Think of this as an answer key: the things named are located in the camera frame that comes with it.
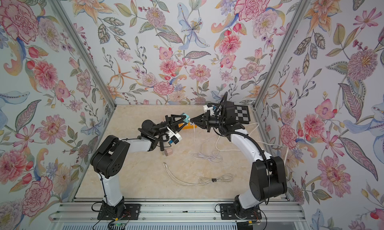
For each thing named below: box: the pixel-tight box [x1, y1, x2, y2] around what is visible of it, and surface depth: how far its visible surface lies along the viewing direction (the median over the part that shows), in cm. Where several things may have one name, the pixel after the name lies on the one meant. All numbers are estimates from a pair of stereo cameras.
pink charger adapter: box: [164, 148, 173, 157], surface depth 95 cm
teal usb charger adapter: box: [181, 112, 190, 124], surface depth 78 cm
